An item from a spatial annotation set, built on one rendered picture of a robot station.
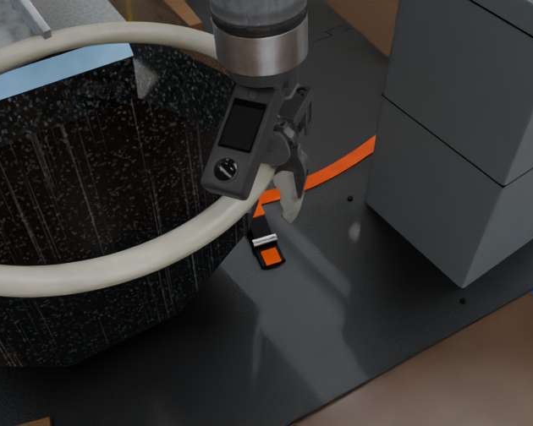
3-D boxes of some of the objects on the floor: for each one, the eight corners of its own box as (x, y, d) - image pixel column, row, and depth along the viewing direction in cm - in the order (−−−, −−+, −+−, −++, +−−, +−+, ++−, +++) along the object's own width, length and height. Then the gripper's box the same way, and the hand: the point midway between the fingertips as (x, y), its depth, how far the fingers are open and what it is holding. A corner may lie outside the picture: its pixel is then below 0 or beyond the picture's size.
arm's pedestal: (453, 134, 221) (530, -130, 156) (579, 227, 195) (734, -43, 130) (339, 200, 202) (374, -69, 137) (461, 314, 176) (575, 47, 111)
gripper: (334, 39, 67) (332, 192, 82) (228, 23, 70) (244, 172, 85) (307, 85, 61) (310, 240, 76) (193, 66, 65) (217, 218, 80)
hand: (266, 213), depth 78 cm, fingers closed on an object, 4 cm apart
